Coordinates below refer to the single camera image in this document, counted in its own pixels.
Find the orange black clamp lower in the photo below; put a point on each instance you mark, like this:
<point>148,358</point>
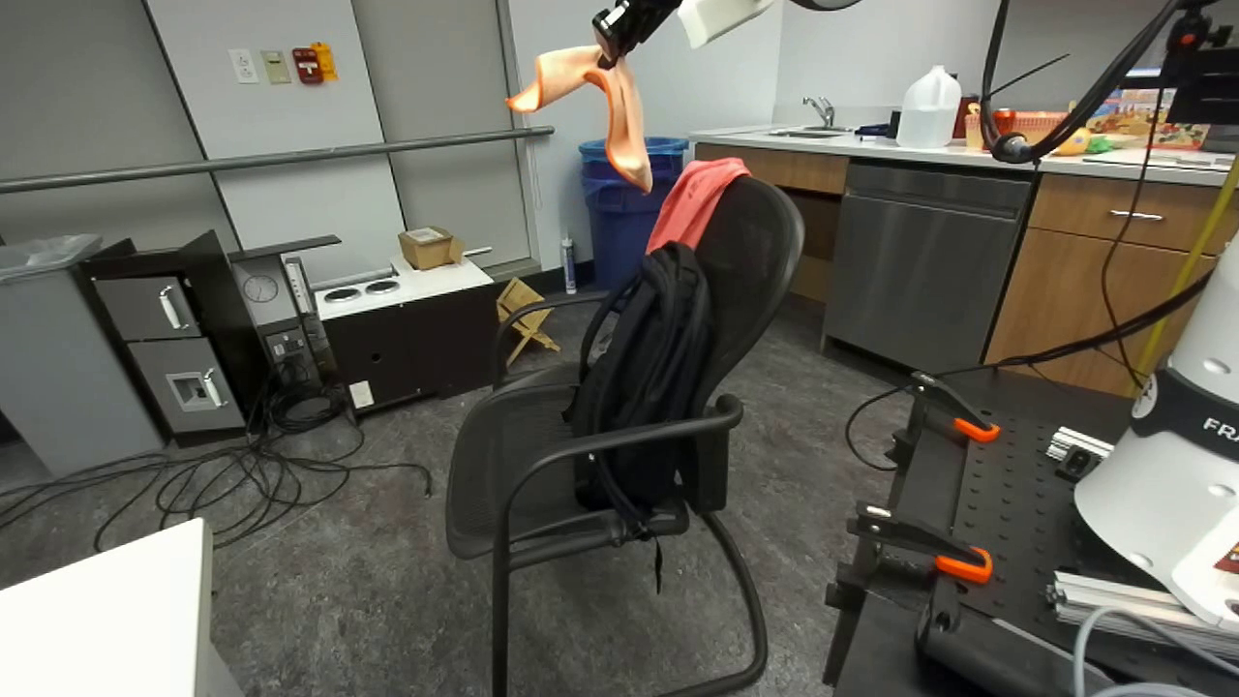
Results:
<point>916,550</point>

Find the blue recycling bin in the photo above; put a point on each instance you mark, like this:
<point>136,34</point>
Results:
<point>623,213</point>

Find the peach cloth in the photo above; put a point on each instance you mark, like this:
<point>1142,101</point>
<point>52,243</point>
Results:
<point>566,72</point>

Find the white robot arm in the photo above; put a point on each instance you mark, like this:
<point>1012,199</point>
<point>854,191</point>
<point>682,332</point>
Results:
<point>1167,492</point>

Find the sink faucet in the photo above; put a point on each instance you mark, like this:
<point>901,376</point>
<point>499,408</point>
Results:
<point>821,111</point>

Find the red sweatshirt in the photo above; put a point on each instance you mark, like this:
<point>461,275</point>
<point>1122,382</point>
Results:
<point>695,199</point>

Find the orange black clamp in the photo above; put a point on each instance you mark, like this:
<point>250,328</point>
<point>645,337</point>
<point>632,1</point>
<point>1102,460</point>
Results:
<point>940,400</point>
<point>916,550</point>

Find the grey filing cabinet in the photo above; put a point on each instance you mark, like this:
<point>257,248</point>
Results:
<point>59,376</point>

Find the small cardboard box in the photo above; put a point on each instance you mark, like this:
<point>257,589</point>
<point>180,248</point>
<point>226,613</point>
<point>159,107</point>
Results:
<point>428,248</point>

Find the black low cabinet white top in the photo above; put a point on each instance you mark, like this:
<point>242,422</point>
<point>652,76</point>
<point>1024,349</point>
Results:
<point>414,334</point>

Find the red fire alarm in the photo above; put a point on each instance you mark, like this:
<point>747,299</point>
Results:
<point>314,63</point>

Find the red bottle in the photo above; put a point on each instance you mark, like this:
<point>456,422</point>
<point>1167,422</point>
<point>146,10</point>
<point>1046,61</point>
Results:
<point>1006,121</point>

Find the white table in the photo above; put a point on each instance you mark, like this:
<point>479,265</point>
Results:
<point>128,622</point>

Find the small wooden folding stand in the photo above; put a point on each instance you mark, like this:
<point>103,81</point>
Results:
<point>525,311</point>

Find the orange black clamp upper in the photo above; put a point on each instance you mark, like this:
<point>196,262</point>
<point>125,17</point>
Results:
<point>940,400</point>

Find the black backpack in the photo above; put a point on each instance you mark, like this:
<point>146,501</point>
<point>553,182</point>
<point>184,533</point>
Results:
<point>641,365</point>

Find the black mesh office chair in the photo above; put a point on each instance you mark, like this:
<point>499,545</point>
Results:
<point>513,492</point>

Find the grey wall rail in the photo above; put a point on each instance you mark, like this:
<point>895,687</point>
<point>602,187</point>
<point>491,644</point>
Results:
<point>148,170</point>

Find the wooden kitchen cabinet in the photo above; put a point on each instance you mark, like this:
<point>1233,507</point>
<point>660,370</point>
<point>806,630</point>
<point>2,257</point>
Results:
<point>1094,252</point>

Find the stainless steel dishwasher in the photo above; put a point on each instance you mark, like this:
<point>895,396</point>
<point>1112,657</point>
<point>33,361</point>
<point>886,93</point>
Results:
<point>922,262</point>

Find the black perforated robot table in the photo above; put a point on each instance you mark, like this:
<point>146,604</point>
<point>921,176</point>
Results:
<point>1062,613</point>

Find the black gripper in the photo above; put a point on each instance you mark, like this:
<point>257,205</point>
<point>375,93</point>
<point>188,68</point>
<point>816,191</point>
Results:
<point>624,25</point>

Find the white plastic jug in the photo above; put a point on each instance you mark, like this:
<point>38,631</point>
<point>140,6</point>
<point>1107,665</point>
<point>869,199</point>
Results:
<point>931,111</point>

